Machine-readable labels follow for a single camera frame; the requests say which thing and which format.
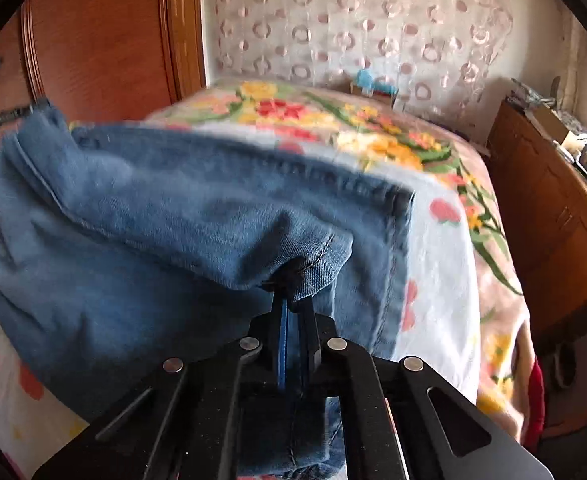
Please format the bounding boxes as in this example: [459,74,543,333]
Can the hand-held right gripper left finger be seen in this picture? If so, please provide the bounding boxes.
[31,292,290,480]

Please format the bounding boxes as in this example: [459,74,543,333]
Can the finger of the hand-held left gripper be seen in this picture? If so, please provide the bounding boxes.
[0,57,52,156]

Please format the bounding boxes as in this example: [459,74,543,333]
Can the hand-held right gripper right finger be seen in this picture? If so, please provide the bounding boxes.
[292,300,554,480]

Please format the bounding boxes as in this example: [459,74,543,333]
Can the blue denim pants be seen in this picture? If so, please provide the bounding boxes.
[0,105,415,480]

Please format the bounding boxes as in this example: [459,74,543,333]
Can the wooden headboard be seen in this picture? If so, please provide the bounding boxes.
[0,0,208,126]

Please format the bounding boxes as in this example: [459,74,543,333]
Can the floral blanket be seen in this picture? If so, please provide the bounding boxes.
[0,77,534,480]

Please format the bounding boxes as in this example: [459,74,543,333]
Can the red cloth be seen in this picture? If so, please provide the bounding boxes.
[522,355,547,452]

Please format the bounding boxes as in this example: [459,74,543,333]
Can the dark slipper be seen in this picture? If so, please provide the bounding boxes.
[547,344,580,390]

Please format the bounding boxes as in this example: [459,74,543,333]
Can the small box with blue bag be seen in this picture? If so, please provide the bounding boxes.
[349,69,400,107]

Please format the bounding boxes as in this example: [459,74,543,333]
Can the wooden dresser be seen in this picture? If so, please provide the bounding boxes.
[487,97,587,431]

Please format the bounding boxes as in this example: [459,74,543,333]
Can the circle patterned curtain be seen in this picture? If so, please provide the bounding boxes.
[201,0,564,146]

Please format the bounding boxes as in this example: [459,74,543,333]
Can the pile of papers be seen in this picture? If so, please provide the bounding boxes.
[509,77,557,111]

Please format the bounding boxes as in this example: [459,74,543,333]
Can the cardboard box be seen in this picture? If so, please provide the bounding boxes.
[536,104,587,148]

